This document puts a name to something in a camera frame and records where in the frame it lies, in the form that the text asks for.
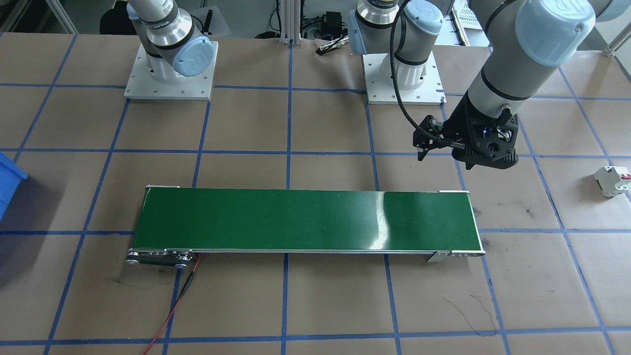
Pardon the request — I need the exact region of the white perforated tray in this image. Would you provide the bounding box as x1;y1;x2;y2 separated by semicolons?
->
451;0;486;30

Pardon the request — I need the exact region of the aluminium extrusion bar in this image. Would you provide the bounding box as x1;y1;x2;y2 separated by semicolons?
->
596;37;631;57

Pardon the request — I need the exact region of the silver metal connector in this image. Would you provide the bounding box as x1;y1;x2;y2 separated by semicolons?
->
318;35;351;55

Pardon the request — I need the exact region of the green conveyor belt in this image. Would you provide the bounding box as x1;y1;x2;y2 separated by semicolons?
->
126;185;486;269

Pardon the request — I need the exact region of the black power supply box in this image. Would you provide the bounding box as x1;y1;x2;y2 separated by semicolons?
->
320;11;346;34

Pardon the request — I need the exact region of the small red-lit sensor module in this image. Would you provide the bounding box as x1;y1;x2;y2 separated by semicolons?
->
142;252;203;355

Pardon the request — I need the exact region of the blue plastic bin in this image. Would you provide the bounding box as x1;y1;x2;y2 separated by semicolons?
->
0;152;29;221

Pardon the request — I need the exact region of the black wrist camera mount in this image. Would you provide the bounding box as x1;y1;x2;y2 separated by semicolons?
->
413;114;452;162

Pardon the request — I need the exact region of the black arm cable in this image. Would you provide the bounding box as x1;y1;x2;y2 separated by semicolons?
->
389;0;466;148

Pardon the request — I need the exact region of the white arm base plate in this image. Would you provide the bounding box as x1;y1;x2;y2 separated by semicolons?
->
362;49;447;106
123;40;219;101

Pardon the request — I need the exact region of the white circuit breaker red switch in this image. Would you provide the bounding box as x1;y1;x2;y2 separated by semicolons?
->
594;165;631;198

